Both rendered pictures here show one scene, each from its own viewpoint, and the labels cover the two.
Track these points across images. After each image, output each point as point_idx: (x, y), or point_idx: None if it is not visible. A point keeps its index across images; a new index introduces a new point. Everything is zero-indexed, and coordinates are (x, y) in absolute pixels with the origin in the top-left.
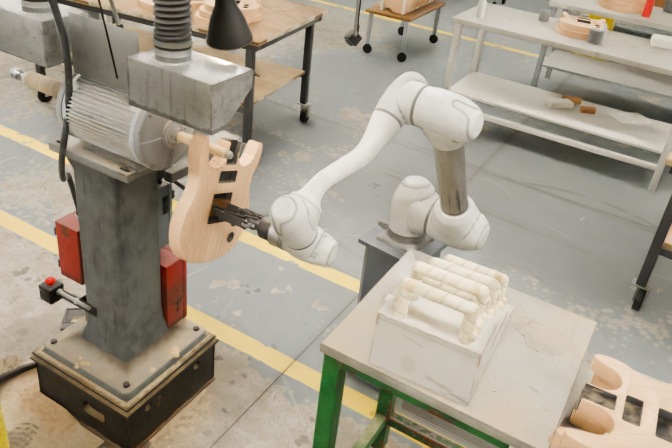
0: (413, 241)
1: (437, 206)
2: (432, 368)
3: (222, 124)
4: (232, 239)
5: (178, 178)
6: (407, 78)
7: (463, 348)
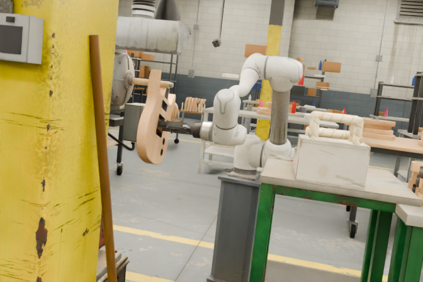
0: (252, 172)
1: (268, 142)
2: (340, 168)
3: (179, 51)
4: (162, 155)
5: (117, 124)
6: (256, 54)
7: (359, 146)
